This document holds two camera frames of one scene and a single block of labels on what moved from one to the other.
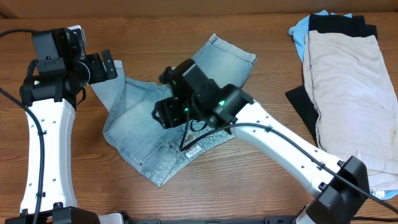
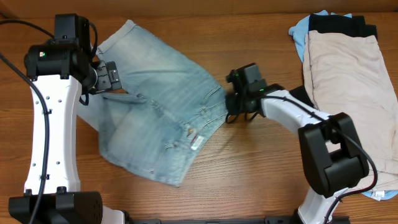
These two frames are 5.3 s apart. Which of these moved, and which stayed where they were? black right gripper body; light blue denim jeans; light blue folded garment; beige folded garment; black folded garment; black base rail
Moved: black right gripper body; light blue denim jeans
Stayed: black folded garment; light blue folded garment; black base rail; beige folded garment
